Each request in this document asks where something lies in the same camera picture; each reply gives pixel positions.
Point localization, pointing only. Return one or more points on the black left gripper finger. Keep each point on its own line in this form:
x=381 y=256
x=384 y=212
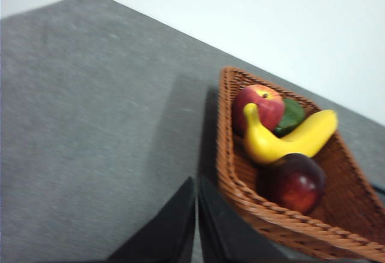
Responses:
x=168 y=233

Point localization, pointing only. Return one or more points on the dark red plum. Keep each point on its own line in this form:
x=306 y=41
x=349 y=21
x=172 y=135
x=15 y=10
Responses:
x=296 y=187

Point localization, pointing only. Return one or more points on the yellow banana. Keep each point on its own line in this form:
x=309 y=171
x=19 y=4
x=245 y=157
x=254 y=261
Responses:
x=270 y=148

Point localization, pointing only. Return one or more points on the red apple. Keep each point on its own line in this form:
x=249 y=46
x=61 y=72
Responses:
x=270 y=106

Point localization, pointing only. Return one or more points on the green vegetable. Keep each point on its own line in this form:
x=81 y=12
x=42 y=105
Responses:
x=291 y=114

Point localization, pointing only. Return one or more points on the brown wicker basket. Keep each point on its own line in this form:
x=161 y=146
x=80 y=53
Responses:
x=346 y=184

